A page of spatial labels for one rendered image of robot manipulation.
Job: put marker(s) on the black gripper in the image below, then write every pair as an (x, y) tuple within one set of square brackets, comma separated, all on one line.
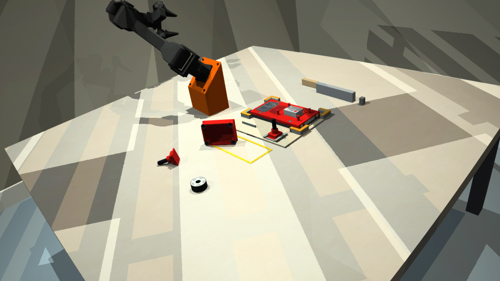
[(165, 34)]

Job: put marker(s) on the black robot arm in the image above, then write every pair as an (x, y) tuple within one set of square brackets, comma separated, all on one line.
[(123, 15)]

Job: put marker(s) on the black toy tyre with white hub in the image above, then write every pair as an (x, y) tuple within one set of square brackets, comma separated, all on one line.
[(198, 184)]

